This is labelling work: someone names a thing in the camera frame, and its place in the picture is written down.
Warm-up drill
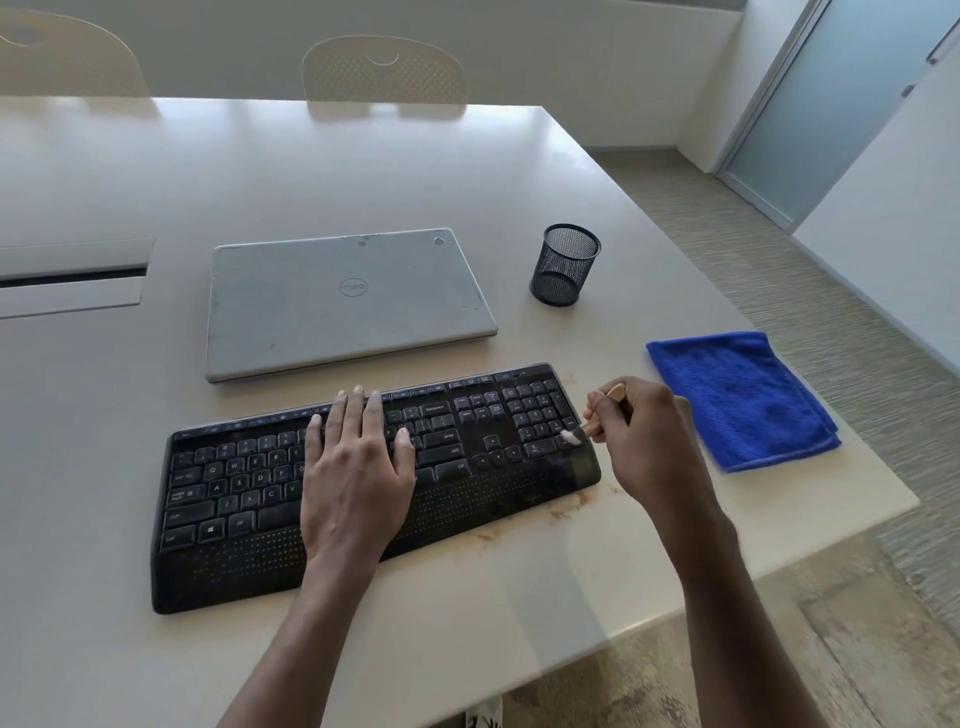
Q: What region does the person's right hand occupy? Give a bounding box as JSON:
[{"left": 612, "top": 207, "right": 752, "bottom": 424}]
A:
[{"left": 582, "top": 376, "right": 740, "bottom": 560}]

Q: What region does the blue microfibre cloth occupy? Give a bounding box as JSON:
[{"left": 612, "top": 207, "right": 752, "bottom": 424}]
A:
[{"left": 645, "top": 331, "right": 843, "bottom": 475}]

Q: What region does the cream perforated chair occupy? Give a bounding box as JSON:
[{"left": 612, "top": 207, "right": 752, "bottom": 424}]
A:
[
  {"left": 0, "top": 8, "right": 151, "bottom": 99},
  {"left": 301, "top": 35, "right": 469, "bottom": 105}
]

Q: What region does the person's left forearm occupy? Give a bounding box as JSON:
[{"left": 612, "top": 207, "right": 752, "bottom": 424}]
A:
[{"left": 215, "top": 558, "right": 384, "bottom": 728}]

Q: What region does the grey desk cable slot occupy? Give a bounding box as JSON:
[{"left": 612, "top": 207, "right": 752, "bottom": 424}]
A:
[{"left": 0, "top": 236, "right": 157, "bottom": 322}]

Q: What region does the person's white shoe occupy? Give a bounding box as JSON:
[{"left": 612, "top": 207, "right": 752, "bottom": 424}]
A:
[{"left": 463, "top": 694, "right": 505, "bottom": 728}]

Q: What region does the silver laptop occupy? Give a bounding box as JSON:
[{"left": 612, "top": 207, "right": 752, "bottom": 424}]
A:
[{"left": 205, "top": 227, "right": 500, "bottom": 385}]

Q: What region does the black keyboard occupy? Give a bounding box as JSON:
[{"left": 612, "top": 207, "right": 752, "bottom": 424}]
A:
[{"left": 150, "top": 362, "right": 604, "bottom": 616}]

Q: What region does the small wooden brush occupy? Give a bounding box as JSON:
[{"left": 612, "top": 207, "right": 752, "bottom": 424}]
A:
[{"left": 559, "top": 383, "right": 628, "bottom": 450}]

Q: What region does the person's left hand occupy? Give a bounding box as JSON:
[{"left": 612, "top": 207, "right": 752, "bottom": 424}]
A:
[{"left": 299, "top": 385, "right": 418, "bottom": 575}]

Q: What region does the black mesh pen holder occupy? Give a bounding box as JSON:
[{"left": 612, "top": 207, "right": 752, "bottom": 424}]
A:
[{"left": 528, "top": 222, "right": 603, "bottom": 309}]

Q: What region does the frosted glass door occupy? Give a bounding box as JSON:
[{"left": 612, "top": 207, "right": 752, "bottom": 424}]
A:
[{"left": 716, "top": 0, "right": 960, "bottom": 232}]

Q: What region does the person's right forearm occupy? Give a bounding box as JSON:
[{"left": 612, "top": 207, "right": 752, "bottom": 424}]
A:
[{"left": 674, "top": 536, "right": 830, "bottom": 728}]

